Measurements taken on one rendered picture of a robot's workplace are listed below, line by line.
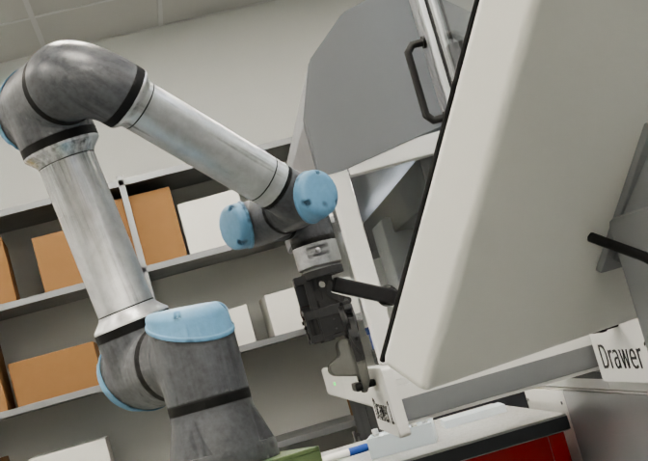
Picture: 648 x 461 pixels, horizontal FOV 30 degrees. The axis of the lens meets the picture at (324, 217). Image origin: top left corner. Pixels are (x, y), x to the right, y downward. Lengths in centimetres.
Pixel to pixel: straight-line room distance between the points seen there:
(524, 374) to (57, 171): 77
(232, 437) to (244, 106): 477
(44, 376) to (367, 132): 320
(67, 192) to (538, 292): 97
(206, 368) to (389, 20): 148
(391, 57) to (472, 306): 205
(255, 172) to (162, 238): 396
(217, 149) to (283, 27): 470
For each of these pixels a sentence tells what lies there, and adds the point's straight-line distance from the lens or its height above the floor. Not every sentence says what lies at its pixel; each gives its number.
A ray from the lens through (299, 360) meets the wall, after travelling 617.
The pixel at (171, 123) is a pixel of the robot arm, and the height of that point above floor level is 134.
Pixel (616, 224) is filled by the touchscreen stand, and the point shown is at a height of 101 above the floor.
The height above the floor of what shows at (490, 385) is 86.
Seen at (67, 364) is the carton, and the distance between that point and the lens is 576.
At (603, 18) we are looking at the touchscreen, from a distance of 87.
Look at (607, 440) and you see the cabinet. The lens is 205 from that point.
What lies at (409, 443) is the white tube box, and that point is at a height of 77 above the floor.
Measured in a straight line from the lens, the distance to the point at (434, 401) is 189.
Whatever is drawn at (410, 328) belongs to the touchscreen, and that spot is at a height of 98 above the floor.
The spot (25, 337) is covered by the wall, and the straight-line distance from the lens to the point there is 619.
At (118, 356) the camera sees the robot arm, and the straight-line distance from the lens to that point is 176.
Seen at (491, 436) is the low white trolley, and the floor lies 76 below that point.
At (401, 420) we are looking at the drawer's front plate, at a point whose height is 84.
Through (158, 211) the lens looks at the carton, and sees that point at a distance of 574.
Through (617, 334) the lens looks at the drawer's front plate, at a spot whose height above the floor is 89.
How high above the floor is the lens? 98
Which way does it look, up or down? 6 degrees up
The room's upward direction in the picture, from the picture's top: 16 degrees counter-clockwise
